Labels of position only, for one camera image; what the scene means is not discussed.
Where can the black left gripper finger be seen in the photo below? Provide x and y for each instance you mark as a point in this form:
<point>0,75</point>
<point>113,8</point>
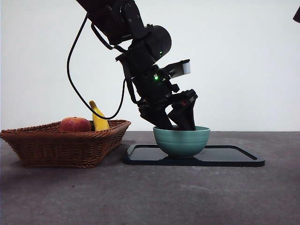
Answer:
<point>185,114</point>
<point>157,117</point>

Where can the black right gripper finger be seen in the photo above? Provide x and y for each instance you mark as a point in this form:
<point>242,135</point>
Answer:
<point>297,14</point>

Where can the teal ribbed bowl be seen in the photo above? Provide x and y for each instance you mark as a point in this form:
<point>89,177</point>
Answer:
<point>181,143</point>

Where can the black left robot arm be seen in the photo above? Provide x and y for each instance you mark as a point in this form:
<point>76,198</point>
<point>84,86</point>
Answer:
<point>131,23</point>

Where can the yellow banana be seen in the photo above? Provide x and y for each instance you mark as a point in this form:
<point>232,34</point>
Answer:
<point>100,120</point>

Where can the dark rectangular tray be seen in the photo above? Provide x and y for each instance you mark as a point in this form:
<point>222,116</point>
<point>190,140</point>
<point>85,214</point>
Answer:
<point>222,159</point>

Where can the green lime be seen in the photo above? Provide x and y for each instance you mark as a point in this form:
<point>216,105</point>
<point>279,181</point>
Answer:
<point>92,127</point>

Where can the red yellow apple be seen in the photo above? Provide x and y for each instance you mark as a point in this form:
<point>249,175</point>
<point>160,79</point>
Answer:
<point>75,124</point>

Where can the brown wicker basket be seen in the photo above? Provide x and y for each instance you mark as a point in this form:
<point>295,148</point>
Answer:
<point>61,150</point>

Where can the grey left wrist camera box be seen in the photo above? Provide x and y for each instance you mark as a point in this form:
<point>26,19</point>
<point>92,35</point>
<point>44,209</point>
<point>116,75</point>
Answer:
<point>184,69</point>

